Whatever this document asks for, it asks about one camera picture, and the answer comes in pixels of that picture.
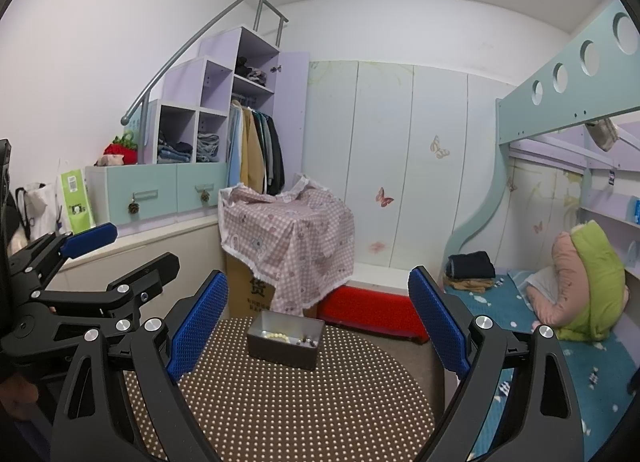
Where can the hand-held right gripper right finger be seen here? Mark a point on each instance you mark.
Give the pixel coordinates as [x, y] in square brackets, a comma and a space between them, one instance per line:
[435, 317]

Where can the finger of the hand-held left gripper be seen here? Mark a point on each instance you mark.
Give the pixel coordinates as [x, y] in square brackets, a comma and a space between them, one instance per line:
[90, 237]
[145, 274]

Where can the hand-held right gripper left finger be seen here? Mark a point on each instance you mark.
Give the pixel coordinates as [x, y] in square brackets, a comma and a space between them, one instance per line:
[200, 322]

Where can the dark brown storage box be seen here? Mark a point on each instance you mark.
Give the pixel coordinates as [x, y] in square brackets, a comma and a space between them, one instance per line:
[285, 352]

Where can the person's left hand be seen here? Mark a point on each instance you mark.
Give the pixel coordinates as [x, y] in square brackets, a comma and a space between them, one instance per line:
[15, 394]

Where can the white low cabinet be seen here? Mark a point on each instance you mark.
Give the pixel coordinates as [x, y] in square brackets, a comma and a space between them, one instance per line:
[150, 252]

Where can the green paper package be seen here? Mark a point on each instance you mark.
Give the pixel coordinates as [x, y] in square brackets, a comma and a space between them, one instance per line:
[77, 207]

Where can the tan folded clothes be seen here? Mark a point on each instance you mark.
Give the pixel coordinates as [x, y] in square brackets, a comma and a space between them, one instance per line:
[467, 285]

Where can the pinecone drawer knob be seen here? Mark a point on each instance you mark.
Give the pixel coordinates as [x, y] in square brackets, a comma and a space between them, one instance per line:
[133, 207]
[205, 196]

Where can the white tote bag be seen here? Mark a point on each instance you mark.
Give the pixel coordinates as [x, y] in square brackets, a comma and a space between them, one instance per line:
[35, 212]

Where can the cardboard box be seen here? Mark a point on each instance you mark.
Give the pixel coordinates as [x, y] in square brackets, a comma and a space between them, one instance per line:
[250, 287]

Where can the dark folded clothes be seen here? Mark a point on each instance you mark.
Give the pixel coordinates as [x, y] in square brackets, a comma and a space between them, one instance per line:
[470, 264]

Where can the red storage box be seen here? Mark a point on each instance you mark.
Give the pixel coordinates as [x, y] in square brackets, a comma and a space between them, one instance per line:
[370, 312]

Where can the teal drawer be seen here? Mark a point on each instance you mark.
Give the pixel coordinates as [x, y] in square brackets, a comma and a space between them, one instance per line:
[200, 189]
[142, 197]

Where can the pink flower sticker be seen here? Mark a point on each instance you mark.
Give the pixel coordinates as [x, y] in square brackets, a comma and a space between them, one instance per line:
[378, 246]

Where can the strawberry plush toy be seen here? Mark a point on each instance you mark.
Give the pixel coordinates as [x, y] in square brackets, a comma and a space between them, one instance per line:
[122, 147]

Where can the white pillow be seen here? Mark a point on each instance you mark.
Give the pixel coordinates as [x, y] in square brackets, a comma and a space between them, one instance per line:
[537, 284]

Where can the dark folded jeans stack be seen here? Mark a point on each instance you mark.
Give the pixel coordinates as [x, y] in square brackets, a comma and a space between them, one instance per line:
[175, 149]

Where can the pink checkered cloth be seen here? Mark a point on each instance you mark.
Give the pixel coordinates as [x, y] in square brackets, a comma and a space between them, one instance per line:
[287, 237]

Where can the blue bed sheet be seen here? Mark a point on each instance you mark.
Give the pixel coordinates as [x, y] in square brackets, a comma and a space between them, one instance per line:
[550, 372]

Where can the red butterfly sticker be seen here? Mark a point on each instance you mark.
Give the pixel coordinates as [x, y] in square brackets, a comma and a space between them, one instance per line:
[384, 198]

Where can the round brown dotted table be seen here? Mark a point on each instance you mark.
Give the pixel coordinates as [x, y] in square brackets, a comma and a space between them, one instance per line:
[325, 417]

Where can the light blue hanging shirt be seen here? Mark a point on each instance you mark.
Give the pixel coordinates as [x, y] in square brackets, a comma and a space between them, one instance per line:
[234, 146]

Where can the tan hanging coat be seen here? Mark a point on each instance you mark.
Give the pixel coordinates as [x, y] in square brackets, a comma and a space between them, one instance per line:
[252, 151]

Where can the green blanket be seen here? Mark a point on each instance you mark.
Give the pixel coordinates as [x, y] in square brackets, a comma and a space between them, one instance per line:
[597, 282]

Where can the beige butterfly sticker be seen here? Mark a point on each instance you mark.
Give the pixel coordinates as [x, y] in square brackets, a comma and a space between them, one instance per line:
[439, 146]

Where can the dark hanging jacket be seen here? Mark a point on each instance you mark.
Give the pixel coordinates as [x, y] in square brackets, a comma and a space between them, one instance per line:
[274, 151]

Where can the purple stair shelf unit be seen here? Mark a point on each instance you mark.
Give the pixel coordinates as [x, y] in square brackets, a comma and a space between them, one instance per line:
[215, 91]

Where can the grey metal handrail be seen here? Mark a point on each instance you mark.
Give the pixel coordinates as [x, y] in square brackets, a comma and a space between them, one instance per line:
[200, 49]

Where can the clothes pile on shelf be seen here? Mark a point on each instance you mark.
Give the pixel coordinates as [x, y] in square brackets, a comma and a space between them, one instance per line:
[252, 72]

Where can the grey hanging bag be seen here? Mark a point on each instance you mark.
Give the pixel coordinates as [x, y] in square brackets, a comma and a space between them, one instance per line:
[602, 134]

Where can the teal bunk bed frame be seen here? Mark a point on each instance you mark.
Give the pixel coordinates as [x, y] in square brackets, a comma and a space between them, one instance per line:
[550, 106]

